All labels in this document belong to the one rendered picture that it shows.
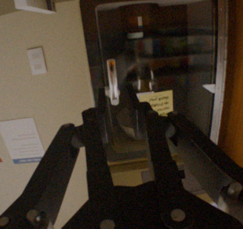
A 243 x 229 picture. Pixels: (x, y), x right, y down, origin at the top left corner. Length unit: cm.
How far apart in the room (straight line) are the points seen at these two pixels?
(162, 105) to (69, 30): 55
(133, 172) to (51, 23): 66
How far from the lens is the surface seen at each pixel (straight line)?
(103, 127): 16
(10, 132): 109
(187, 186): 54
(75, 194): 128
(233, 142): 60
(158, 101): 44
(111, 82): 36
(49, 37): 87
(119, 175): 52
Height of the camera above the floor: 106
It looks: 24 degrees up
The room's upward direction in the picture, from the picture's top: 173 degrees clockwise
